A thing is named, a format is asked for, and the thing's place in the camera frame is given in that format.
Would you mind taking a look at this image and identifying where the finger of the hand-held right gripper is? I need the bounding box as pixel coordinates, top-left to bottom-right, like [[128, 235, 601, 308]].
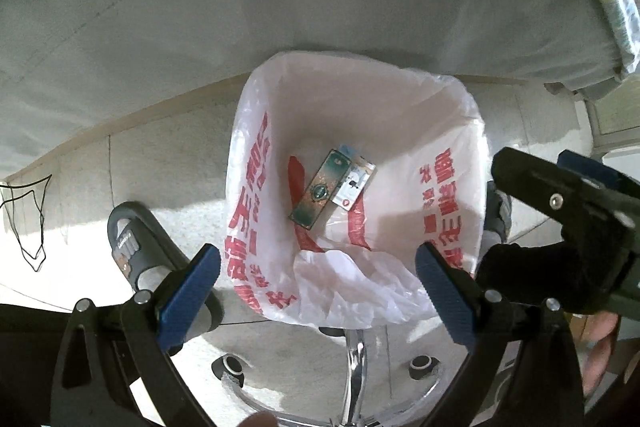
[[491, 147, 640, 314], [556, 150, 640, 253]]

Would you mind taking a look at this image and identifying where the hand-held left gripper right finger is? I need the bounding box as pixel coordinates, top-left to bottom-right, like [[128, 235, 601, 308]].
[[416, 242, 586, 427]]

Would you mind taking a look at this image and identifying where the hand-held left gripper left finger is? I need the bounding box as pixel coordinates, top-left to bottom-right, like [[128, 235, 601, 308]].
[[50, 243, 221, 427]]

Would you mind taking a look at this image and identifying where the white red-printed bin bag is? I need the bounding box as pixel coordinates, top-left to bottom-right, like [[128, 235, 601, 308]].
[[223, 51, 493, 328]]

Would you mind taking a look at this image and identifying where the person's right hand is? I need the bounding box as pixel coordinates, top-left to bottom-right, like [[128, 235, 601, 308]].
[[582, 309, 622, 400]]

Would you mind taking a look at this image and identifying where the grey slipper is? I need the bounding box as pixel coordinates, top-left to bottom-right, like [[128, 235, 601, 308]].
[[107, 202, 222, 339], [484, 184, 513, 250]]

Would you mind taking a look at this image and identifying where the chrome swivel chair base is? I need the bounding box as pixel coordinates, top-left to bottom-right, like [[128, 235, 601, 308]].
[[212, 324, 453, 427]]

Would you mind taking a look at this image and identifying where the white card packet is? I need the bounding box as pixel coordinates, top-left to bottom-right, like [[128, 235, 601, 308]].
[[334, 145, 376, 210]]

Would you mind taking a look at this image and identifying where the green rectangular packet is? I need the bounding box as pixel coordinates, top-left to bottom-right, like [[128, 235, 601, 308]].
[[288, 148, 351, 230]]

